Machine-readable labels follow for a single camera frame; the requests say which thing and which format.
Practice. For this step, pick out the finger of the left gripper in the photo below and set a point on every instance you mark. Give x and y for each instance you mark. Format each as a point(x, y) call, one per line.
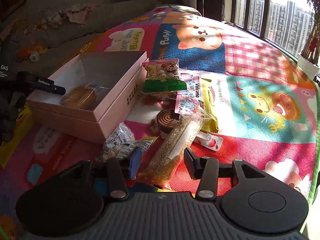
point(28, 81)

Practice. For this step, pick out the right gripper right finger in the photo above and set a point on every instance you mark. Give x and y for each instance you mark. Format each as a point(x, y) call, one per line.
point(208, 170)

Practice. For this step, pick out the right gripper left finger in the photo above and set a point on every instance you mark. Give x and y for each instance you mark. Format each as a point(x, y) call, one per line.
point(107, 178)

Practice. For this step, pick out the white red biscuit packet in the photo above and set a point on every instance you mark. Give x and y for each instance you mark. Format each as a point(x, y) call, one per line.
point(121, 143)

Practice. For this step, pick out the long sesame bar packet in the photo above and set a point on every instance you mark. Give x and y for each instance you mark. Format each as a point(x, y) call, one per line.
point(164, 163)

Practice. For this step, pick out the yellow snack packet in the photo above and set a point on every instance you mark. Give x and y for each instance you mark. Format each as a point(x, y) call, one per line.
point(210, 124)

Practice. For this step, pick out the brown bread bun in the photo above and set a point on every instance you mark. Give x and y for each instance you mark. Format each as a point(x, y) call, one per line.
point(86, 96)

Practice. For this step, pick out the pink cardboard box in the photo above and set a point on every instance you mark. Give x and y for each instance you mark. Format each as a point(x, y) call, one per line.
point(120, 71)

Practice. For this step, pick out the green white ball snack bag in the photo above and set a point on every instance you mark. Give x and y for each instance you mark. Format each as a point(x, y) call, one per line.
point(163, 78)

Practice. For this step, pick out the pink white jelly packet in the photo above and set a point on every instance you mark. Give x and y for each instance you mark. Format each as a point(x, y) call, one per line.
point(209, 141)

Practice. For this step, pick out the orange yellow baby toy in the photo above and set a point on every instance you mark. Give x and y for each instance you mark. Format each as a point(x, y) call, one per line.
point(33, 48)

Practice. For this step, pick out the grey sofa bed cushion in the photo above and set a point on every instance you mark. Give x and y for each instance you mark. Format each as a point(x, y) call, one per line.
point(68, 38)

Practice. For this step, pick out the brown spiral roll cake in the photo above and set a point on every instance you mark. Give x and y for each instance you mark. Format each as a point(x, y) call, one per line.
point(164, 122)

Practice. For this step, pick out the pink Volcano candy packet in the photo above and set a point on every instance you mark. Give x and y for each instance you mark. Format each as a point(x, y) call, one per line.
point(190, 100)

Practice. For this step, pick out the pink floral cloth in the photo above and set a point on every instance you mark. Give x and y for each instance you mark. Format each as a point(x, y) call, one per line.
point(77, 13)

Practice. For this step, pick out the colourful cartoon play mat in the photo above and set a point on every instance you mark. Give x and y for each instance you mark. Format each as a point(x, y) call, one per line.
point(266, 107)

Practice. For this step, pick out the potted palm plant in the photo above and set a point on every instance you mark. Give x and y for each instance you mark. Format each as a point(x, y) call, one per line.
point(309, 57)

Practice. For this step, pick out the window frame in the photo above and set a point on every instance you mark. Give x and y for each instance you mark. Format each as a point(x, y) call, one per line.
point(285, 23)

